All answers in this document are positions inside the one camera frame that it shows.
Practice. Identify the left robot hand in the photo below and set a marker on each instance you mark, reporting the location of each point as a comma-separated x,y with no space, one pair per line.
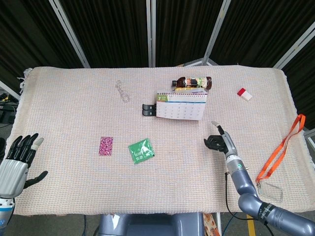
12,169

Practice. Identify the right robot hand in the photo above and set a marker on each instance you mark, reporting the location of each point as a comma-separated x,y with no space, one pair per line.
225,145

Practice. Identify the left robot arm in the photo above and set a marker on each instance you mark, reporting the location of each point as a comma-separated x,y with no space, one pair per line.
4,216

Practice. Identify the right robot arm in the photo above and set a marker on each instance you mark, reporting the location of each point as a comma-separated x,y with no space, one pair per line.
256,194

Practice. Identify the white desk calendar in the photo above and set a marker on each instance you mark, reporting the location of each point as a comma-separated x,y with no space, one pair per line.
181,105

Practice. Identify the red and white eraser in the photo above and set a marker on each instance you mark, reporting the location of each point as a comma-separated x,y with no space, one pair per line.
244,93

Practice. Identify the clear badge holder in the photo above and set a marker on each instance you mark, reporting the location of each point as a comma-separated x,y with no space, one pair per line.
269,190

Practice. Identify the brown tea bottle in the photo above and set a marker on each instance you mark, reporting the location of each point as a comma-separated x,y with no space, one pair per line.
193,82

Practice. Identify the black binder clip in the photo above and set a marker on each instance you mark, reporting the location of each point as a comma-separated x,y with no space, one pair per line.
149,112
149,107

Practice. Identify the green sachet packet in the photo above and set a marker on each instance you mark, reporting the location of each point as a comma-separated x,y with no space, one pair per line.
142,150

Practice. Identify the beige woven tablecloth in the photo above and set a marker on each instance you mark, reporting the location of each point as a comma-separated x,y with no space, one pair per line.
98,186

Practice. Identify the pink patterned card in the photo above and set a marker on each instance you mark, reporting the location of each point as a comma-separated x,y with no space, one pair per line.
106,146

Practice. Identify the grey robot torso base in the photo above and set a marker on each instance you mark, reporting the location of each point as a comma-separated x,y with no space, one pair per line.
152,225

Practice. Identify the black folding screen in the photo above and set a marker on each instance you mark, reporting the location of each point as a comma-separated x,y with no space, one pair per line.
110,29

